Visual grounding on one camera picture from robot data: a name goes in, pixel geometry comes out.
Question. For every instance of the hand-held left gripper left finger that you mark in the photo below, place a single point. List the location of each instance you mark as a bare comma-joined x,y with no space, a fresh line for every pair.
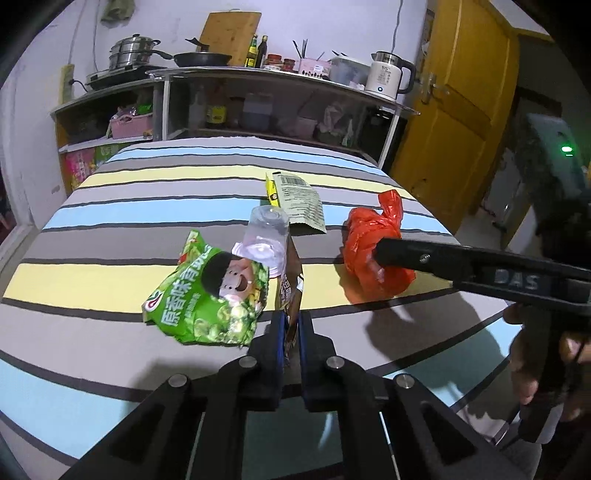
279,341

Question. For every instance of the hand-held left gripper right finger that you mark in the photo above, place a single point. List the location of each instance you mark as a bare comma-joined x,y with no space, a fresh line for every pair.
303,341

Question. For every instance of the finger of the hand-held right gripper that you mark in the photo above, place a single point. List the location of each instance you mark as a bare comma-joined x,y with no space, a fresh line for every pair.
415,258

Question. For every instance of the brown snack wrapper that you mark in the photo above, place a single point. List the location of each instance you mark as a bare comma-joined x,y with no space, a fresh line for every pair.
288,295

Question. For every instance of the red plastic bag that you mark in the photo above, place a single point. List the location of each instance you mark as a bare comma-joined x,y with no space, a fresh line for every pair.
364,230

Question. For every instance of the green pea snack bag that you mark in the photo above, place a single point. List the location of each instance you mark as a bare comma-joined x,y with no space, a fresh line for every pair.
207,304

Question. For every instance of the clear plastic bottle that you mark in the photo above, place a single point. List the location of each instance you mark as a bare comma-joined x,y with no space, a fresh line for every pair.
265,230

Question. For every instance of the yellow barcode snack wrapper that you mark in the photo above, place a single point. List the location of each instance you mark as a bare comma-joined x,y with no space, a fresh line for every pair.
298,203

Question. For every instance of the person's right hand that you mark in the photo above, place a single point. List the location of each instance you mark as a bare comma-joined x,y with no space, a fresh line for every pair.
524,369

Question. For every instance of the wooden door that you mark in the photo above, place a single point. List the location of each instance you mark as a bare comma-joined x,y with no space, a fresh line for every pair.
461,115

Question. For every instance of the crumpled plastic bags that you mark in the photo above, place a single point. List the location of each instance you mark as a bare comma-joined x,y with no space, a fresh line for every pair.
334,122

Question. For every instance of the pink plastic bucket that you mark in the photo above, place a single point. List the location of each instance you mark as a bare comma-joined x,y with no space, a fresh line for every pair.
298,127

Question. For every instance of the white electric kettle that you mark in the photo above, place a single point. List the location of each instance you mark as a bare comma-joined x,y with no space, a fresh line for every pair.
383,76

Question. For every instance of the clear plastic container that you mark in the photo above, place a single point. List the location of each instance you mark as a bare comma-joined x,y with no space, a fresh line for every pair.
348,71

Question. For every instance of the striped bed sheet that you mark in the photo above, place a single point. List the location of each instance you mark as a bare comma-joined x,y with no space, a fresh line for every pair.
138,184

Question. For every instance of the pink utensil holder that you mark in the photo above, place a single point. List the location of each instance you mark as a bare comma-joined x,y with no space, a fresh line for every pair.
314,68

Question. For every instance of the dark liquid jug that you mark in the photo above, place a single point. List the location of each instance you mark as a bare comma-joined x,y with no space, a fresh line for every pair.
256,113

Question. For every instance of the red sauce jar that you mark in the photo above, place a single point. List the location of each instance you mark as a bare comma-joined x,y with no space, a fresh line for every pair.
273,62
288,64

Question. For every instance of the bunch of chopsticks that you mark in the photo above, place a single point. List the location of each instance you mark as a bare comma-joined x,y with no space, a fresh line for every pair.
303,50

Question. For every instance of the large soy sauce bottle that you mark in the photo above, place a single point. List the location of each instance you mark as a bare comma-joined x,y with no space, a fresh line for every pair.
216,110

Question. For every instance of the metal kitchen rack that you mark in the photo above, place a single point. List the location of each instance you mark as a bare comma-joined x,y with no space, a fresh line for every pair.
258,74

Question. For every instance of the white plastic bottle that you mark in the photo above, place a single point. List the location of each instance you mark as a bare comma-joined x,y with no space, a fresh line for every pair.
196,110

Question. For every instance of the green printed box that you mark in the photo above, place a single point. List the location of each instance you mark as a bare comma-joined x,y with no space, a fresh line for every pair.
111,154

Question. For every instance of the dark sauce bottle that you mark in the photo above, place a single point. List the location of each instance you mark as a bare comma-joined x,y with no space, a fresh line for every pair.
262,53

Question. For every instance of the pink plastic basket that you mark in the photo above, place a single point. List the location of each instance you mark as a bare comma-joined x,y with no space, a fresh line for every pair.
131,127

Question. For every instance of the pink printed box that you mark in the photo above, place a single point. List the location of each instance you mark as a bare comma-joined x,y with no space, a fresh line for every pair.
81,170

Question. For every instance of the yellow label oil bottle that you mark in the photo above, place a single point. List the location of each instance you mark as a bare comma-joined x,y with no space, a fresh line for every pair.
251,53

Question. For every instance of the black frying pan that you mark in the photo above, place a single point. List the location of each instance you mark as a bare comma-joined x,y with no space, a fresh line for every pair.
203,59

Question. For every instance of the bamboo cutting board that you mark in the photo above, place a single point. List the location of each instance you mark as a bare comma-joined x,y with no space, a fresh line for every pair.
231,32

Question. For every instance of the black induction cooker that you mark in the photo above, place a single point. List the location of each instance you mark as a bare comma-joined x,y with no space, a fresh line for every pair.
115,78

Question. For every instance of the wooden side shelf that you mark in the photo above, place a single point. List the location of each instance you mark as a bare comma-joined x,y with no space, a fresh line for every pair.
76,104

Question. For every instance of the steel steamer pot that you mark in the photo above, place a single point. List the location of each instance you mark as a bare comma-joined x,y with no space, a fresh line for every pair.
131,53

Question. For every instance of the yellowed power strip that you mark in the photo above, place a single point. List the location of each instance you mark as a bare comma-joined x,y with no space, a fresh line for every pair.
67,83

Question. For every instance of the green hanging cloth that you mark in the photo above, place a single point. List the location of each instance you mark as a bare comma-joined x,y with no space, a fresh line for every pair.
111,10

